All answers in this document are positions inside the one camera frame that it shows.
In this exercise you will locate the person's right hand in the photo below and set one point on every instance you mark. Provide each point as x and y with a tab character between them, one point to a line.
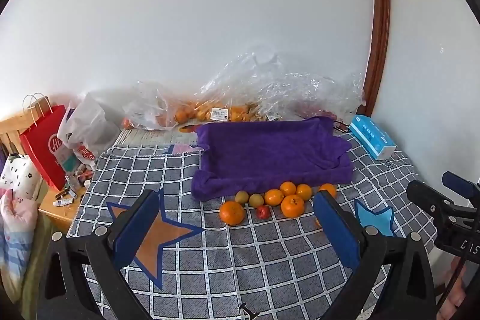
455	301

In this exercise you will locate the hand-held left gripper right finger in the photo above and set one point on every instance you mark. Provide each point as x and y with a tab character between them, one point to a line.
333	230

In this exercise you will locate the pink striped cloth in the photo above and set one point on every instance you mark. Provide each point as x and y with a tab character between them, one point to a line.
15	230

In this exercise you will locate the brown wooden door frame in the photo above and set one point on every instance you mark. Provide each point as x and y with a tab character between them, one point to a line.
380	24

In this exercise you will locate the large orange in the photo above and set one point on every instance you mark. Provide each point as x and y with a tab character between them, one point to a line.
231	212

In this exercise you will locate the small yellow-green fruit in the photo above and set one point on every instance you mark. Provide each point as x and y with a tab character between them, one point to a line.
256	199
242	197

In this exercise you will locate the clear bag of tangerines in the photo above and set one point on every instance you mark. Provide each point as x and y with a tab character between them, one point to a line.
165	106

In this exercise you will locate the white plastic bag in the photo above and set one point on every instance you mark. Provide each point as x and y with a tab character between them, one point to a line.
90	125

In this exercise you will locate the white floral pillow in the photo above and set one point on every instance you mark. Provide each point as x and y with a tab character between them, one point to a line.
17	173

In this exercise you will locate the orange with stem mark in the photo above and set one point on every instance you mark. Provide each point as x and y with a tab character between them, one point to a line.
292	205

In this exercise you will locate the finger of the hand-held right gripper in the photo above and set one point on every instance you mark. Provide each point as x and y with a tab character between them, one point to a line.
457	183
423	192

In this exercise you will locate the pile of small tubes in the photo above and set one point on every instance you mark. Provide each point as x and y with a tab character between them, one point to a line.
71	188

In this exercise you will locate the wooden headboard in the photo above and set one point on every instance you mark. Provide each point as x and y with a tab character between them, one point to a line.
11	127

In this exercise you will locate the red paper bag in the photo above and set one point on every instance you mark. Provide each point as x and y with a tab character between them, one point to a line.
41	151

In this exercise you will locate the purple towel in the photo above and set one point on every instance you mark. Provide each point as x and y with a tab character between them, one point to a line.
270	155

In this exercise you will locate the clear bag of oranges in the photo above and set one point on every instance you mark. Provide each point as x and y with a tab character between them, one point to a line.
228	106

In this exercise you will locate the light printed bed sheet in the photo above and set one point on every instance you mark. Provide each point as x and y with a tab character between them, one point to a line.
150	137

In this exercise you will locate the grey checked blanket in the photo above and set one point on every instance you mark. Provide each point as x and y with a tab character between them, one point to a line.
225	267

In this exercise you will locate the wooden nightstand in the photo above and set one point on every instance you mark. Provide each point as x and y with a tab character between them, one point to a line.
56	211

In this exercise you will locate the small red tomato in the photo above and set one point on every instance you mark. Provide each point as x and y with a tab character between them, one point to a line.
262	212

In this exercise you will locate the blue tissue pack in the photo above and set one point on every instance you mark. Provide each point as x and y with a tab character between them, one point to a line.
371	134

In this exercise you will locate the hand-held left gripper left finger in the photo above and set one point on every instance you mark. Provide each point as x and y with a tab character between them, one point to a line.
137	230

